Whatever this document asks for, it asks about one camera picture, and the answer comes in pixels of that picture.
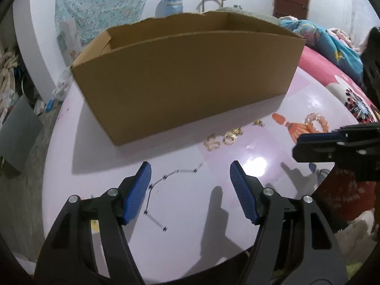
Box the pink floral blanket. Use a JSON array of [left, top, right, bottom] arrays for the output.
[[298, 46, 379, 124]]

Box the blue patterned blanket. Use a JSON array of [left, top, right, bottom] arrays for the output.
[[280, 16, 363, 86]]

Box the white plastic bag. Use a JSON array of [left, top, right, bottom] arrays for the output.
[[52, 69, 73, 102]]

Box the blue water jug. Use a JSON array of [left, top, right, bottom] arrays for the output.
[[155, 0, 183, 17]]

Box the brown cardboard box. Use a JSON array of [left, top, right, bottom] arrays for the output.
[[71, 11, 305, 146]]

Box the pile of clothes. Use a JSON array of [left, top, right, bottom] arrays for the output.
[[1, 50, 19, 114]]

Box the grey panel on floor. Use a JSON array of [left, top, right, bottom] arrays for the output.
[[0, 95, 43, 172]]

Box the wooden chair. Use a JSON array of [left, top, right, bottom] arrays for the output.
[[196, 0, 227, 13]]

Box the teal patterned wall cloth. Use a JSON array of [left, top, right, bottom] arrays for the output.
[[55, 0, 156, 47]]

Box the small gold earring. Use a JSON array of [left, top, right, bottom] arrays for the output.
[[253, 120, 265, 127]]

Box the pink orange bead bracelet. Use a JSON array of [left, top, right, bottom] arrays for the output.
[[304, 113, 330, 134]]

